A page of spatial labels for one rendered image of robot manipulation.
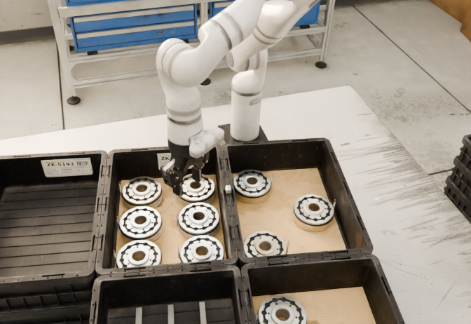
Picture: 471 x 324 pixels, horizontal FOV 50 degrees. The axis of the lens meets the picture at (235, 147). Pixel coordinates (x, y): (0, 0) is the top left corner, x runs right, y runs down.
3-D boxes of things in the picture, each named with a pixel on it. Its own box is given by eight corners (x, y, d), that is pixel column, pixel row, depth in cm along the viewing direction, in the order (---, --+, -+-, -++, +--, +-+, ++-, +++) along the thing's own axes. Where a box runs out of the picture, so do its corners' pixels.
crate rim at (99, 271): (109, 156, 135) (108, 149, 133) (221, 149, 138) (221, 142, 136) (95, 282, 104) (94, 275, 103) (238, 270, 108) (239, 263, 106)
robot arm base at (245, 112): (226, 125, 163) (228, 81, 152) (254, 121, 165) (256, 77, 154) (235, 143, 157) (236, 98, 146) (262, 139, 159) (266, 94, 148)
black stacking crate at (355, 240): (364, 284, 117) (374, 253, 110) (238, 295, 114) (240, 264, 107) (322, 169, 147) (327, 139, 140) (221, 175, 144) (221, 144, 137)
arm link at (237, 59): (248, 6, 120) (284, 1, 123) (220, 48, 145) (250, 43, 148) (259, 42, 119) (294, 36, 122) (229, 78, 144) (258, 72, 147)
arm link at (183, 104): (155, 107, 103) (179, 129, 98) (148, 40, 93) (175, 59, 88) (183, 96, 106) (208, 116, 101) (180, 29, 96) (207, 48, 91)
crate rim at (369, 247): (373, 259, 111) (376, 252, 109) (239, 270, 108) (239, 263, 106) (326, 143, 141) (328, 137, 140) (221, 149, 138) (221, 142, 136)
